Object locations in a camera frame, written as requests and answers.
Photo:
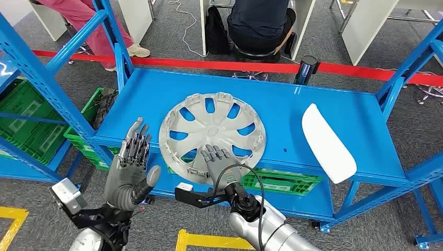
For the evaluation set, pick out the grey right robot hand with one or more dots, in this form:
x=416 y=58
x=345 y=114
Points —
x=221 y=169

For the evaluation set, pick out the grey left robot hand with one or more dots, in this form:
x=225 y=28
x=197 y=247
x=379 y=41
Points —
x=123 y=187

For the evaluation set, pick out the grey plastic wheel hubcap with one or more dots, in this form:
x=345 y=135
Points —
x=214 y=131

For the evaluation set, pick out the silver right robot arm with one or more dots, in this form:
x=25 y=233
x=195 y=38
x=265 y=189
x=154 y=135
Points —
x=277 y=228

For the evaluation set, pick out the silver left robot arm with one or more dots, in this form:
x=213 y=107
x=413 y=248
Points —
x=86 y=242

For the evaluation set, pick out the white curved plastic part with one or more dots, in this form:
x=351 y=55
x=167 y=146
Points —
x=325 y=145

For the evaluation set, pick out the green plastic crate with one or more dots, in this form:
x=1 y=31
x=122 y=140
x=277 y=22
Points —
x=277 y=182
x=20 y=111
x=100 y=162
x=48 y=145
x=88 y=107

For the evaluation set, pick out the yellow floor tape square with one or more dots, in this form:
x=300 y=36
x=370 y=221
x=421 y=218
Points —
x=207 y=240
x=14 y=225

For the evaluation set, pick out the red barrier tape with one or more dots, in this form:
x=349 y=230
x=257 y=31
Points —
x=207 y=64

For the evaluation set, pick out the black stool chrome base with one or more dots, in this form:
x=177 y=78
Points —
x=256 y=55
x=431 y=93

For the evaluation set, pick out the office chair chrome base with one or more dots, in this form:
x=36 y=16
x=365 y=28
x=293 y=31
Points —
x=81 y=52

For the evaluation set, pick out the person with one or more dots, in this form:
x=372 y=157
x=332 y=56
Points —
x=259 y=20
x=97 y=31

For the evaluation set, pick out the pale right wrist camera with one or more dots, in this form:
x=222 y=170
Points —
x=184 y=187

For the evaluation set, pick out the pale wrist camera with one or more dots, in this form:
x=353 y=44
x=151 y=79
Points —
x=69 y=195
x=184 y=187

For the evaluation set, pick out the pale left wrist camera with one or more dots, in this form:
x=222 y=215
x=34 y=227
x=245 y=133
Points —
x=69 y=195

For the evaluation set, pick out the dark barrier post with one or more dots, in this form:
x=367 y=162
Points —
x=306 y=71

